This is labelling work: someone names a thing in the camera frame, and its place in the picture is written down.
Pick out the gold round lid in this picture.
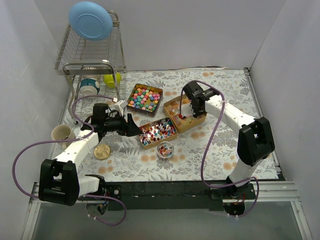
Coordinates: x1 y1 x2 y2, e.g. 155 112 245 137
93 144 111 160

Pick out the metal dish rack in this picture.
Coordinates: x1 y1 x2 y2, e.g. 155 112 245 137
54 10 127 125

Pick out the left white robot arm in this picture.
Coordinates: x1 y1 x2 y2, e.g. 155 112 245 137
38 100 142 206

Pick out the tin of lollipops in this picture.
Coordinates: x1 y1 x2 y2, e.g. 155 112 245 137
139 117 178 150

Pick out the blue plate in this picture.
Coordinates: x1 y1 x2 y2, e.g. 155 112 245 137
68 1 113 41

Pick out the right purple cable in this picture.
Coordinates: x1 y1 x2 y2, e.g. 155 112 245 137
177 80 260 217

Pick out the teal and white bowl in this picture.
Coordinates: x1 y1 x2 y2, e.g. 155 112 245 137
79 77 100 96

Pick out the patterned small bowl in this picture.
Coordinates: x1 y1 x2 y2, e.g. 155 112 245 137
82 66 98 79

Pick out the purple cable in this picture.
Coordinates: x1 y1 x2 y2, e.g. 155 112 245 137
177 80 260 217
11 94 127 227

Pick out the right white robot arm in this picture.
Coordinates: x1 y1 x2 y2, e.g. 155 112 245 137
179 80 275 199

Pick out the beige paper cup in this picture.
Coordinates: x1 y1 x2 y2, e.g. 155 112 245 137
51 124 76 141

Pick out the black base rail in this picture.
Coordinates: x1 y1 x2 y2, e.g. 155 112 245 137
77 178 258 211

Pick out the floral table mat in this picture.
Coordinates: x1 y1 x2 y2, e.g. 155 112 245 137
46 69 280 182

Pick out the clear glass bowl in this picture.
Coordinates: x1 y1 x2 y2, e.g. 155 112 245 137
157 141 175 159

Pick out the yellow-green bowl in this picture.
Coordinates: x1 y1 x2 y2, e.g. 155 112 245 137
103 72 122 88

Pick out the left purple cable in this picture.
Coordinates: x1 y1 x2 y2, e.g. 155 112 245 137
11 94 127 227

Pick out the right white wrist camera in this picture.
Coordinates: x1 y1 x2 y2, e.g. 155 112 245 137
179 103 194 119

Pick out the tin of star candies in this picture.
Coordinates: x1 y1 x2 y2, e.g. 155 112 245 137
126 83 163 118

